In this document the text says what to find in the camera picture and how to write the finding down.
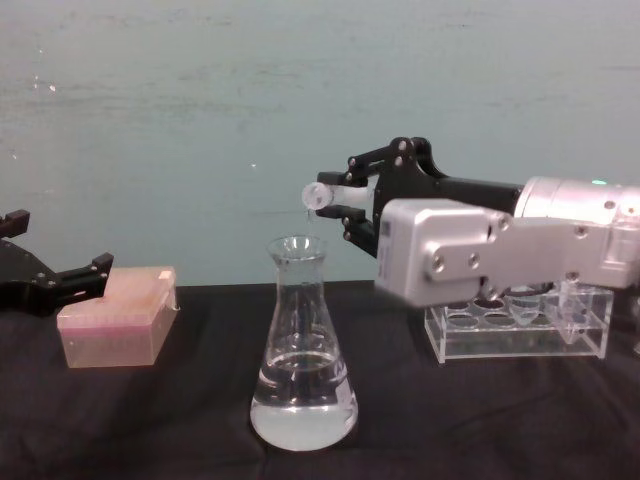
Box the clear acrylic test tube rack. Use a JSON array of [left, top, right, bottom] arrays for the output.
[[423, 279, 615, 363]]

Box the clear test tube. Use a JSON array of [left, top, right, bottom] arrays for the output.
[[301, 181, 377, 213]]

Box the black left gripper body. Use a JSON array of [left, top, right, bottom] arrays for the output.
[[0, 238, 61, 318]]

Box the pink translucent plastic box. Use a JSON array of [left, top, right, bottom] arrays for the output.
[[56, 265, 181, 370]]

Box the glass conical flask with liquid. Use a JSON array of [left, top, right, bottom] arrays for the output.
[[249, 234, 360, 451]]

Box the black tablecloth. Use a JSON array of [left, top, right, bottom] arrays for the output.
[[0, 283, 640, 480]]

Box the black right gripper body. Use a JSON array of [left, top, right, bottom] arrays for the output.
[[371, 136, 526, 224]]

